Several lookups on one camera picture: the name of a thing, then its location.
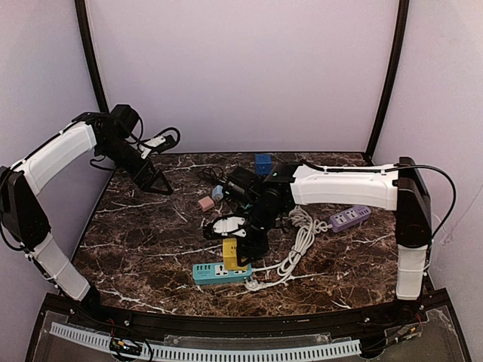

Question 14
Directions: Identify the teal power strip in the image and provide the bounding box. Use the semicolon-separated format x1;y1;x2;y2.
192;262;252;285

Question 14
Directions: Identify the light blue USB charger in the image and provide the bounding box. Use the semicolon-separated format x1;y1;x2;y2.
211;185;223;202

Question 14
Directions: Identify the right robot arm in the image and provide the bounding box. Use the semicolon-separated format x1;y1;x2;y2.
237;157;449;301

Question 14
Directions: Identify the dark blue cube adapter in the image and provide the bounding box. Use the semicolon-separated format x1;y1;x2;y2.
255;153;272;176

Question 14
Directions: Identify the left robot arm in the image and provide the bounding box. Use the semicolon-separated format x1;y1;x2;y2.
1;104;180;305

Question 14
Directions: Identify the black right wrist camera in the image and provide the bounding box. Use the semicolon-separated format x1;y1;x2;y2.
223;167;261;204

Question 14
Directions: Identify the pink USB charger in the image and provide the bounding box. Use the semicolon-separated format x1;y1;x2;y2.
198;196;215;212

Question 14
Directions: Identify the white slotted cable duct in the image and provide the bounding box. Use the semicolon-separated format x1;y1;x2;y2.
49;322;361;362

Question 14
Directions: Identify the black frame post left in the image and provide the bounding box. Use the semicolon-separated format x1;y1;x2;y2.
74;0;109;112

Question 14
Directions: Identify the yellow cube plug adapter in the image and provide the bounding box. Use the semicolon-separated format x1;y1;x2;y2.
223;238;238;271

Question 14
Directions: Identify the black frame post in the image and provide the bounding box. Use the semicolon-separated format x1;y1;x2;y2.
74;0;109;112
364;0;410;164

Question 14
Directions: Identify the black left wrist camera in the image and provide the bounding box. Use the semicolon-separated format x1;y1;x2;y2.
109;104;140;132

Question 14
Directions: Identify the black frame post right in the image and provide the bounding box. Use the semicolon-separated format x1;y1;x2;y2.
364;0;410;164

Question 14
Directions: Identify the white power strip cord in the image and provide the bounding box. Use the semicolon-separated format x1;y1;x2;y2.
243;206;335;291

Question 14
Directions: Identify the black front rail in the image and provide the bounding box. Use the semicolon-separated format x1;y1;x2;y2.
45;288;450;342

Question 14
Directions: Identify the purple power strip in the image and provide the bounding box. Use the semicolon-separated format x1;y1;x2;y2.
329;205;371;233

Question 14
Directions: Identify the black USB cable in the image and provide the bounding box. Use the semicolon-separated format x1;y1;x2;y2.
198;165;231;186

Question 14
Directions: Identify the white three-pin plug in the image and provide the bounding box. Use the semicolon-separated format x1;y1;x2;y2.
245;278;266;292

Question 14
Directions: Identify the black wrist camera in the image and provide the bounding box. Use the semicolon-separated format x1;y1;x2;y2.
109;104;140;132
223;167;261;204

